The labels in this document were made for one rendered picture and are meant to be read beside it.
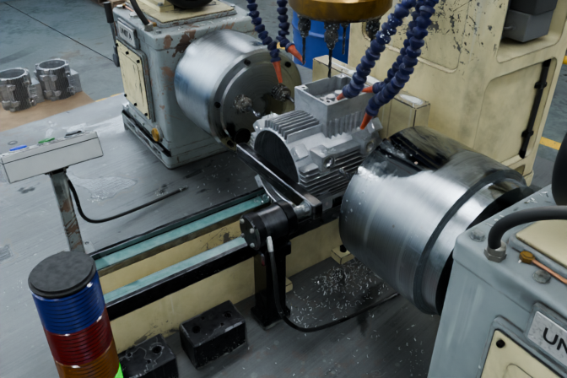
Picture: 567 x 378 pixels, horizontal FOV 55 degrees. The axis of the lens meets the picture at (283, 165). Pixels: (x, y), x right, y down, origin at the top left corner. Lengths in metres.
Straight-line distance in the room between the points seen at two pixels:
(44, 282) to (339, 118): 0.63
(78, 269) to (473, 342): 0.47
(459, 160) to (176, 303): 0.52
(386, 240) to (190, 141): 0.77
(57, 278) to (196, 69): 0.77
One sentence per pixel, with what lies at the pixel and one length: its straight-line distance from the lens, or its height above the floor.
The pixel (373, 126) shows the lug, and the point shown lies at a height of 1.08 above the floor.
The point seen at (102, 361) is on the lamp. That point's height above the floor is 1.11.
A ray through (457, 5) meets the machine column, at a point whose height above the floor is 1.29.
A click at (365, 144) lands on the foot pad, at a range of 1.02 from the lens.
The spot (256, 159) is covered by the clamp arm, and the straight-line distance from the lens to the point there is 1.04.
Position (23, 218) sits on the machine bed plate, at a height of 0.80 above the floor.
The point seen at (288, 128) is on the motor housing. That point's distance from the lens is 0.99.
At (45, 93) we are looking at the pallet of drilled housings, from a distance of 3.60.
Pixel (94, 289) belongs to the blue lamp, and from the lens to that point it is 0.55.
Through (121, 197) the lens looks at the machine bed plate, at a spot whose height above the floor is 0.80.
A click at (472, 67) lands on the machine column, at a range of 1.05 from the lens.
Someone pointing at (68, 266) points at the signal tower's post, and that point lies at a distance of 0.56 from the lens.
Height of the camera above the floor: 1.57
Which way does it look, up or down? 32 degrees down
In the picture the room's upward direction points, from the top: straight up
